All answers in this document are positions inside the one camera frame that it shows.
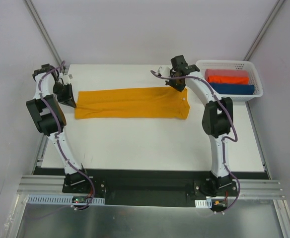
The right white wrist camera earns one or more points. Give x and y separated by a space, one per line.
164 71

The yellow t shirt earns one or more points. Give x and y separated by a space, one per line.
151 103

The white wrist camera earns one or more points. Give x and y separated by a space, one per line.
66 79
164 71

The blue rolled t shirt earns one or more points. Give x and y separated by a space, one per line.
233 89

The orange rolled t shirt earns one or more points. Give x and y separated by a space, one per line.
228 80

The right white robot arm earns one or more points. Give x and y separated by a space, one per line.
217 118

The pink rolled t shirt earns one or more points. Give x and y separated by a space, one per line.
226 72

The right white cable duct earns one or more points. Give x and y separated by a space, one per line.
203 203

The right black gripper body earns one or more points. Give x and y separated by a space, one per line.
177 83

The left white cable duct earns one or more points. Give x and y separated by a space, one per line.
64 200

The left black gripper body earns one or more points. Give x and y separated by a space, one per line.
67 97

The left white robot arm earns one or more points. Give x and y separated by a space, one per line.
50 120

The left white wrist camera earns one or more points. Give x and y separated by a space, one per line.
66 79

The white cable duct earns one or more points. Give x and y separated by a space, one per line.
203 203
64 200

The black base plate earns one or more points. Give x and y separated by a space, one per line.
149 188

